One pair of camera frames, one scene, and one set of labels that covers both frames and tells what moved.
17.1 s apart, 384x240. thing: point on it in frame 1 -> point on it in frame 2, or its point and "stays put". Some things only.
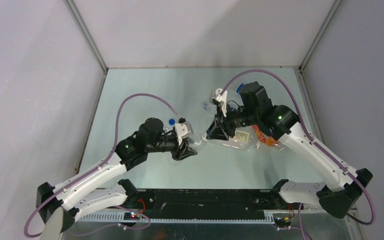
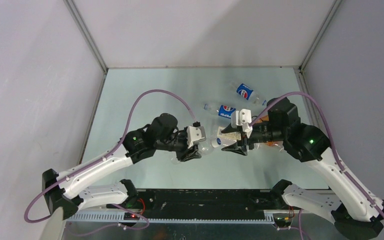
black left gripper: (185, 151) stays put
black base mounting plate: (200, 202) stays put
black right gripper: (218, 130) -> (235, 147)
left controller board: (130, 216) stays put
